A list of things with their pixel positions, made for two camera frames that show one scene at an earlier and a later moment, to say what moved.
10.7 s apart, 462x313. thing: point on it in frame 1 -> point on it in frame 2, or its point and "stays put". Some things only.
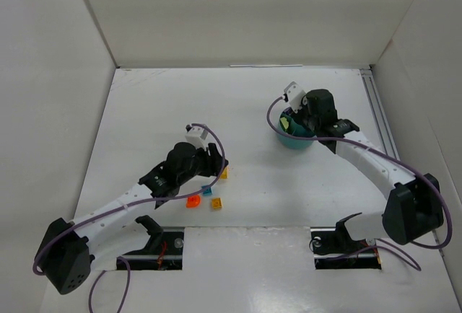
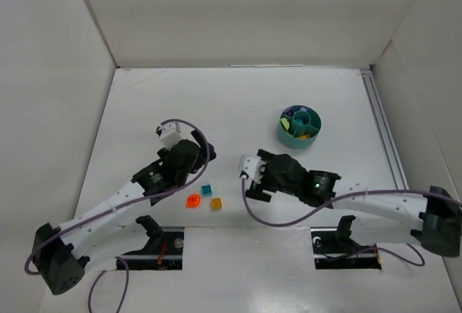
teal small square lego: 207,191 stays put
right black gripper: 310,122 -> 262,178
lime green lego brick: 284,122 stays put
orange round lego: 193,202 stays put
